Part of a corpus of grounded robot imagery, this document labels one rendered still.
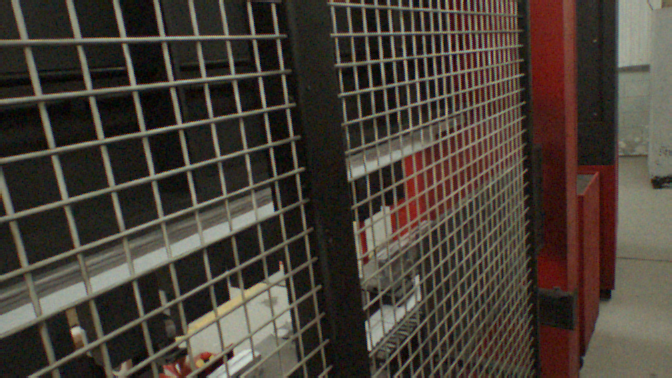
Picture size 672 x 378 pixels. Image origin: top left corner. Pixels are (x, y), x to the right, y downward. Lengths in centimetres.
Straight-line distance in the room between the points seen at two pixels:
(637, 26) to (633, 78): 70
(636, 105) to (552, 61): 614
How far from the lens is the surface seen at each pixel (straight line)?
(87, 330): 120
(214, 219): 102
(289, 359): 163
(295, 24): 38
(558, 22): 219
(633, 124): 833
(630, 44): 823
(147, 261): 118
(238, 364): 148
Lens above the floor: 172
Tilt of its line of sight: 13 degrees down
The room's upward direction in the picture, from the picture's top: 7 degrees counter-clockwise
